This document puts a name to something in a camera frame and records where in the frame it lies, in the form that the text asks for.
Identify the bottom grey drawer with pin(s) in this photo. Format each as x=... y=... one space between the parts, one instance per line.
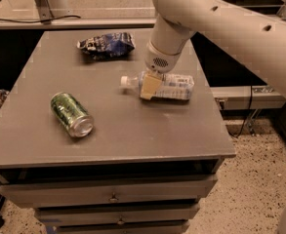
x=156 y=227

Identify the grey drawer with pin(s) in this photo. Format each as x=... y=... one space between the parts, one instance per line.
x=118 y=214
x=111 y=191
x=156 y=227

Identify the green soda can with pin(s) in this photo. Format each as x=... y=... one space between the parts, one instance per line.
x=72 y=114

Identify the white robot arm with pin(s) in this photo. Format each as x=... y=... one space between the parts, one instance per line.
x=255 y=40

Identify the blue chip bag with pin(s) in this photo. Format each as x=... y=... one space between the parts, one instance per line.
x=108 y=46

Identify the middle grey drawer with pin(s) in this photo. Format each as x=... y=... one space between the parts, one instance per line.
x=118 y=214

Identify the grey drawer cabinet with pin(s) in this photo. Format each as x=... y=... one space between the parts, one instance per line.
x=131 y=138

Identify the grey metal rail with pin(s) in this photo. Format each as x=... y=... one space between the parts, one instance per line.
x=75 y=22

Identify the top grey drawer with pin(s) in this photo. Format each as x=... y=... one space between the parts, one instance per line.
x=111 y=191

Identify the blue label plastic bottle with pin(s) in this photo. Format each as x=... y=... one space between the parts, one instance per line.
x=173 y=86

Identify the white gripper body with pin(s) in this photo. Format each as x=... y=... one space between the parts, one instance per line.
x=159 y=60

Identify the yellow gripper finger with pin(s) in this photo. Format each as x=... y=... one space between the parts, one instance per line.
x=151 y=83

